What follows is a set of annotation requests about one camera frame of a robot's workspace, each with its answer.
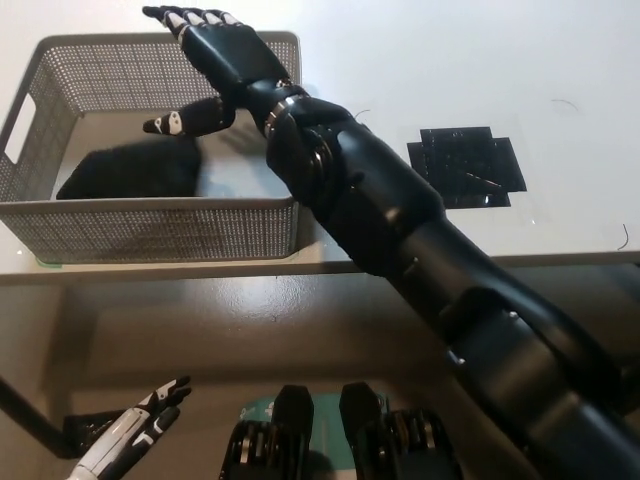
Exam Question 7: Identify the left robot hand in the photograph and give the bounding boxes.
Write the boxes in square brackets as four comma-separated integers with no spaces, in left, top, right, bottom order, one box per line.
[68,375,194,477]

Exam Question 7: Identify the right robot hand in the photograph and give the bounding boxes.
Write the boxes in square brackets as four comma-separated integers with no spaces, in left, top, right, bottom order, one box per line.
[141,4,292,138]

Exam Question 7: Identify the black cloth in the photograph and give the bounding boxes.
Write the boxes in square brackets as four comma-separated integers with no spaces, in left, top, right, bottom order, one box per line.
[55,136,204,201]

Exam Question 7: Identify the grey perforated plastic container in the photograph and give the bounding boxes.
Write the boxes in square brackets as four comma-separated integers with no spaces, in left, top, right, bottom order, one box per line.
[0,30,304,264]

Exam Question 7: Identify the black table foot plate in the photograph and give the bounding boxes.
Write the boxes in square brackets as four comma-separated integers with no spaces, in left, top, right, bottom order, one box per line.
[61,410,127,459]

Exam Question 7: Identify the black table leg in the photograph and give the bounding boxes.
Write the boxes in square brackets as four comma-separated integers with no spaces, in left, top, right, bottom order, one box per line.
[0,376,70,460]

